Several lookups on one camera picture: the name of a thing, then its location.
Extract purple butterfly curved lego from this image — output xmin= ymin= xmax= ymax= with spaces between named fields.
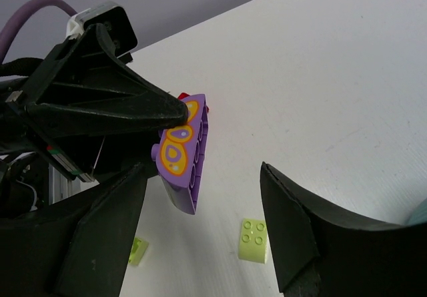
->
xmin=151 ymin=94 xmax=209 ymax=215

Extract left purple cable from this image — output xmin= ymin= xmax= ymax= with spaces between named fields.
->
xmin=0 ymin=0 xmax=79 ymax=63

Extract teal round divided container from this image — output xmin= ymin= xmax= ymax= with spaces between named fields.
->
xmin=406 ymin=199 xmax=427 ymax=226

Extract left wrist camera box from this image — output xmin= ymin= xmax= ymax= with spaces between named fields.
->
xmin=66 ymin=1 xmax=137 ymax=56

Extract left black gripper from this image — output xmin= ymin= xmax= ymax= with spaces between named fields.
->
xmin=1 ymin=23 xmax=188 ymax=217

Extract lime lego brick near front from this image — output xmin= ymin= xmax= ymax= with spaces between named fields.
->
xmin=128 ymin=237 xmax=149 ymax=266

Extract lime lego brick studs up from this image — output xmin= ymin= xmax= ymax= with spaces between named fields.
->
xmin=238 ymin=218 xmax=269 ymax=264

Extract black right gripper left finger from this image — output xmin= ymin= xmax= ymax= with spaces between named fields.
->
xmin=1 ymin=164 xmax=147 ymax=296

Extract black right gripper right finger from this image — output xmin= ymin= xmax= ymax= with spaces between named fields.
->
xmin=260 ymin=163 xmax=426 ymax=296

